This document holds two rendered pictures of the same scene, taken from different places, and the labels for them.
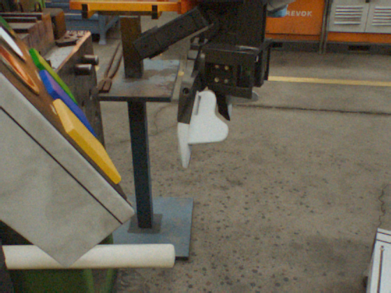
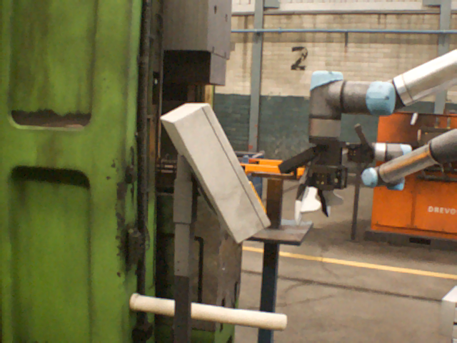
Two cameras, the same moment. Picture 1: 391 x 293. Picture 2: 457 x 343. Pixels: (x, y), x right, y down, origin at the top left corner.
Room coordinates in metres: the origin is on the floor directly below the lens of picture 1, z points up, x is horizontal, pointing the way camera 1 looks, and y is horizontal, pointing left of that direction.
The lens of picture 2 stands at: (-0.75, -0.11, 1.19)
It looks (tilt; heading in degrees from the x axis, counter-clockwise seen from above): 7 degrees down; 14
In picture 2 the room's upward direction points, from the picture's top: 2 degrees clockwise
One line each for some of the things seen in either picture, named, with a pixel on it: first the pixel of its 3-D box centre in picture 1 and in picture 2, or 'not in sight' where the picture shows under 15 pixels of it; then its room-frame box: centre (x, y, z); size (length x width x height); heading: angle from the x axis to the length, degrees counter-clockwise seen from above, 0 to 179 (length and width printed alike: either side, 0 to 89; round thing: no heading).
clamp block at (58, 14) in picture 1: (38, 24); not in sight; (1.13, 0.42, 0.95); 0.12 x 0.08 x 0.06; 90
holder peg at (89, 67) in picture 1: (83, 70); not in sight; (0.99, 0.28, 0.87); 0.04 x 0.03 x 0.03; 90
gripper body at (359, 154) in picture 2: not in sight; (360, 152); (1.55, -0.13, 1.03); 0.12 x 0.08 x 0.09; 87
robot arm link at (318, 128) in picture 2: not in sight; (324, 129); (0.49, -0.03, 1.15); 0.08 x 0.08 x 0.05
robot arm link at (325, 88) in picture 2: not in sight; (327, 95); (0.49, -0.03, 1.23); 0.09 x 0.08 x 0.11; 74
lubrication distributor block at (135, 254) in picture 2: not in sight; (135, 246); (0.58, 0.47, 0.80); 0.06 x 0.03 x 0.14; 0
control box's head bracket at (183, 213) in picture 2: not in sight; (200, 192); (0.41, 0.24, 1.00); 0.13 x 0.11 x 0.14; 0
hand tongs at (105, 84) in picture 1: (114, 63); not in sight; (1.57, 0.32, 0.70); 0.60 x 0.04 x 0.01; 2
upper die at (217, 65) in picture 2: not in sight; (159, 68); (0.95, 0.56, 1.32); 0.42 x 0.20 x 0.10; 90
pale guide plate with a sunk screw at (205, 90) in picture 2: not in sight; (206, 87); (1.27, 0.49, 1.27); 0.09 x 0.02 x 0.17; 0
